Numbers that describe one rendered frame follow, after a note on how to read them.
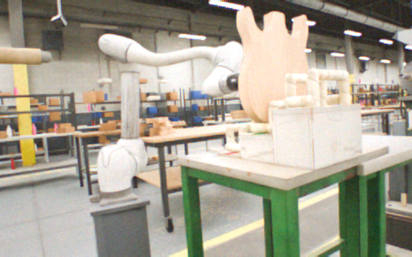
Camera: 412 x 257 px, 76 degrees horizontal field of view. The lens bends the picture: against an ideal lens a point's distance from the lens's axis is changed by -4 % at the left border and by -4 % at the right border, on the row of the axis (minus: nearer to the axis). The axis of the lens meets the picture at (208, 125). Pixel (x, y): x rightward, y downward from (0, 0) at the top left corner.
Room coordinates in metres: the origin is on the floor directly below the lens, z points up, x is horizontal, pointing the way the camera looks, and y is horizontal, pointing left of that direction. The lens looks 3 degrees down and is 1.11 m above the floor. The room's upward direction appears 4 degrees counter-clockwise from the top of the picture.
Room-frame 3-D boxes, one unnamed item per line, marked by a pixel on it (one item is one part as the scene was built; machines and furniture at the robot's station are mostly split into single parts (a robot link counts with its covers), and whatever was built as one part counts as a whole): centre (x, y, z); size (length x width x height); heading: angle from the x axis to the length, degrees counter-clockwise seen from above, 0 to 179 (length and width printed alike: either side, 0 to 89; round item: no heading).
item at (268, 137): (0.99, -0.26, 0.98); 0.27 x 0.16 x 0.09; 125
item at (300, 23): (1.07, -0.37, 1.41); 0.07 x 0.04 x 0.10; 124
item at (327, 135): (0.87, -0.35, 1.02); 0.27 x 0.15 x 0.17; 125
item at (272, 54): (1.00, -0.26, 1.25); 0.35 x 0.04 x 0.40; 124
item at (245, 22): (0.92, -0.16, 1.40); 0.07 x 0.04 x 0.09; 124
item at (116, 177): (1.37, 0.49, 0.87); 0.18 x 0.16 x 0.22; 171
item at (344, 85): (0.87, -0.45, 1.15); 0.03 x 0.03 x 0.09
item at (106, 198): (1.36, 0.51, 0.73); 0.22 x 0.18 x 0.06; 117
